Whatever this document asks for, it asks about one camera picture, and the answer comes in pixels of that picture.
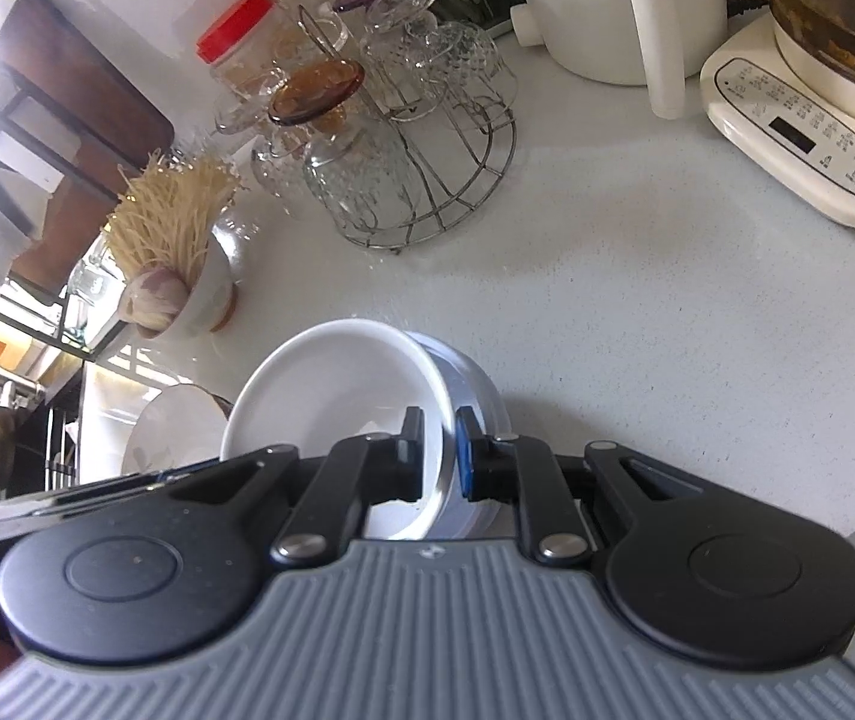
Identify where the red lid plastic jar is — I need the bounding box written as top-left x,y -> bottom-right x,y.
194,0 -> 299,99

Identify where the glass kettle on base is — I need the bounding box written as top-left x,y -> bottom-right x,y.
701,0 -> 855,229

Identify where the bowl with garlic and noodles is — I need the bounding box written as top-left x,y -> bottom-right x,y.
118,236 -> 238,340

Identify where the translucent plastic bowl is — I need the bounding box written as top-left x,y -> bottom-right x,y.
409,332 -> 512,539

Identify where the white leaf plate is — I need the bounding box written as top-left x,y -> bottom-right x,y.
121,383 -> 232,476

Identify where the white ceramic bowl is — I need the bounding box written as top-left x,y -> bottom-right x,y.
221,319 -> 455,539

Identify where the black dish rack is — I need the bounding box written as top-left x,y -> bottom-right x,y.
0,127 -> 119,358

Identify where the white electric cooking pot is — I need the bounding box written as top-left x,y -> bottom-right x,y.
510,0 -> 728,121

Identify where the brown cutting board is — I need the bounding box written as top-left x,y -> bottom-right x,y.
0,0 -> 173,305

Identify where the wire rack with glass cups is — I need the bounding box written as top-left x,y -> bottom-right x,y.
214,0 -> 518,254

